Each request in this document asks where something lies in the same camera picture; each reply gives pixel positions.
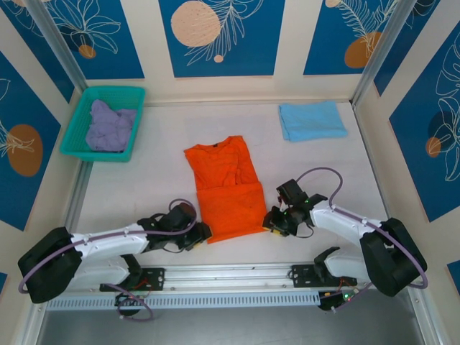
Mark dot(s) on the orange t-shirt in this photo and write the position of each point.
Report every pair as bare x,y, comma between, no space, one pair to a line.
230,208

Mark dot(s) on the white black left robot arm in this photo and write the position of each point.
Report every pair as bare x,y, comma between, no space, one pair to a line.
108,240

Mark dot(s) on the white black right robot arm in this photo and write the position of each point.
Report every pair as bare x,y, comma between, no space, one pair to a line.
341,223

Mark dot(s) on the teal plastic basket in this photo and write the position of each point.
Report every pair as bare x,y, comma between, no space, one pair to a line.
108,157

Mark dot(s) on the light blue folded t-shirt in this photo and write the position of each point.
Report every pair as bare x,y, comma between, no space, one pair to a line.
311,120

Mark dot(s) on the purple crumpled t-shirt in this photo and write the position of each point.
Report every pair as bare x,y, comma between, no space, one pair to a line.
108,129

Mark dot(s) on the blue poster white leaf outline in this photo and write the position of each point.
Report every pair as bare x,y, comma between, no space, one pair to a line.
413,151

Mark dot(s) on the blue poster large orange oval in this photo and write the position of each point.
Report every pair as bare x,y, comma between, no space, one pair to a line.
21,187

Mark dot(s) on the blue poster peach circle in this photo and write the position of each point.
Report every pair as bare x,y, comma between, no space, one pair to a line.
251,54

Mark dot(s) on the blue poster white flower outline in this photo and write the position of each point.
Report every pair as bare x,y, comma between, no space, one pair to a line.
118,61

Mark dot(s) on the blue poster orange circle fern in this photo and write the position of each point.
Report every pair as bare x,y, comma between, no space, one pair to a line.
323,36

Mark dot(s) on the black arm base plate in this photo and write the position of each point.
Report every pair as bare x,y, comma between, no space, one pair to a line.
156,276
302,275

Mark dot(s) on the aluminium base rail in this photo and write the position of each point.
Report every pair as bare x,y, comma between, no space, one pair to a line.
223,275

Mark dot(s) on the aluminium side rail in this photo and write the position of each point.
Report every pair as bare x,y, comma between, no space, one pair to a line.
77,201

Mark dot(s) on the blue wall poster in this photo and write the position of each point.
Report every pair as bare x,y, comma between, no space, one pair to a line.
454,273
32,46
417,43

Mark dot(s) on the aluminium frame post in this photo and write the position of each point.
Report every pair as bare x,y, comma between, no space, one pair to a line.
61,50
377,50

